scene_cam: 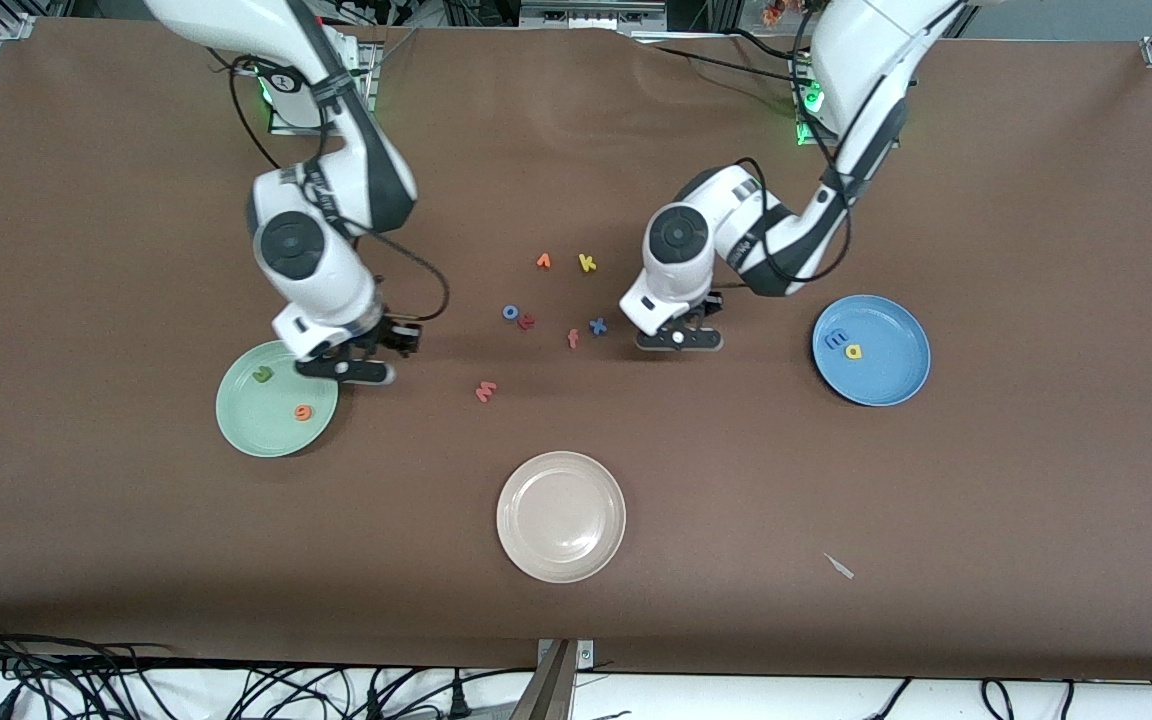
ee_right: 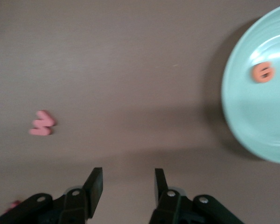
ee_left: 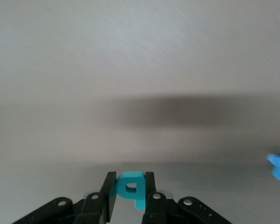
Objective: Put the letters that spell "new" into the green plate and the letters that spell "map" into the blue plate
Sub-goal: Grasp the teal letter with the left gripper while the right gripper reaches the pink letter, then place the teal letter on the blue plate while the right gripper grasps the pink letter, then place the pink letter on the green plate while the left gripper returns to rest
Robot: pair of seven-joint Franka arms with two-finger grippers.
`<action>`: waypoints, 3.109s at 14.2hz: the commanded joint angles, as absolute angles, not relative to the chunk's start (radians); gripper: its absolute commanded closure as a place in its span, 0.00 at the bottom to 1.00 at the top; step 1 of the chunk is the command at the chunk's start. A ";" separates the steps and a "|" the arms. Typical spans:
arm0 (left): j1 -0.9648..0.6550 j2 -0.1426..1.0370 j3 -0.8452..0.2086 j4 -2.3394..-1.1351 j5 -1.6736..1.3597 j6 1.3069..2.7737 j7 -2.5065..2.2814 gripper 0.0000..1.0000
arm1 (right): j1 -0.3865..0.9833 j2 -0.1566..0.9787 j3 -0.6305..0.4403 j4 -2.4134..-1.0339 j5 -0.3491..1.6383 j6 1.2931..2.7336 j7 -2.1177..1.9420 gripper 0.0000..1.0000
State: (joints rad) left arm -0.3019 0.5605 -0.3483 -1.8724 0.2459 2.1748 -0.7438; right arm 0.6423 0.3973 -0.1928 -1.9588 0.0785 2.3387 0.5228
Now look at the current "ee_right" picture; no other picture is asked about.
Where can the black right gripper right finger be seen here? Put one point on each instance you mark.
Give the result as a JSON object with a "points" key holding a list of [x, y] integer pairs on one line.
{"points": [[163, 200]]}

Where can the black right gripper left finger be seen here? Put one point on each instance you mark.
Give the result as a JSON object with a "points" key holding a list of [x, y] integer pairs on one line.
{"points": [[91, 198]]}

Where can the pink foam letter w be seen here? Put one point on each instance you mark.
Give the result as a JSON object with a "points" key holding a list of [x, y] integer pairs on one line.
{"points": [[42, 123]]}

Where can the orange foam letter e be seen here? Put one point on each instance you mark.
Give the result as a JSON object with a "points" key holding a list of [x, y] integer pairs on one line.
{"points": [[255, 72]]}

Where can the dark red foam letter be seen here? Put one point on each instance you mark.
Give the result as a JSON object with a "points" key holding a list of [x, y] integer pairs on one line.
{"points": [[14, 205]]}

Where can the green plate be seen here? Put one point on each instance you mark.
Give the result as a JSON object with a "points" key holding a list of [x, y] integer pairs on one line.
{"points": [[259, 116]]}

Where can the brown table cover sheet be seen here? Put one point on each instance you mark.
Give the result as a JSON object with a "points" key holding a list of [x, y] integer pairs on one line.
{"points": [[130, 70]]}

